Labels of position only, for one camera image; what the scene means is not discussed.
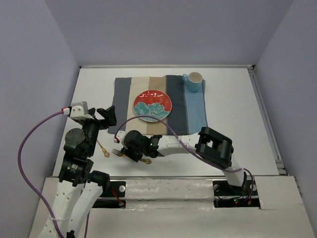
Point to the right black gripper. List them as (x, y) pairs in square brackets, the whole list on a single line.
[(128, 152)]

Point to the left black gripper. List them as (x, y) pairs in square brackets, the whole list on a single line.
[(110, 118)]

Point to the gold fork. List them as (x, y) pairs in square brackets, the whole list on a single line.
[(120, 154)]

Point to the gold spoon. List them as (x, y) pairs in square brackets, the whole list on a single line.
[(105, 152)]

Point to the red and teal plate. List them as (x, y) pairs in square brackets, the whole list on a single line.
[(152, 105)]

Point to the striped cloth placemat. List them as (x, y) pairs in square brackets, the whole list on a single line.
[(188, 114)]

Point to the light blue mug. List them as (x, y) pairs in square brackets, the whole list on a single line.
[(193, 81)]

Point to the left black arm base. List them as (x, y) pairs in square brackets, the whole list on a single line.
[(114, 197)]

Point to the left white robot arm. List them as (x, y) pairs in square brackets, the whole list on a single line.
[(78, 185)]

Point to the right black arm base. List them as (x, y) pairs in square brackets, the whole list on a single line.
[(226, 196)]

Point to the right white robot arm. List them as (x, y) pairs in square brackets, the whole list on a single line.
[(208, 145)]

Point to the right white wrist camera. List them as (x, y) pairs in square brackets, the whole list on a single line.
[(119, 137)]

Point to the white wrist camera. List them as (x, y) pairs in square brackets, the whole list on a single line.
[(119, 137), (77, 111)]

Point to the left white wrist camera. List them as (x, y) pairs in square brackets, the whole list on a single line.
[(77, 111)]

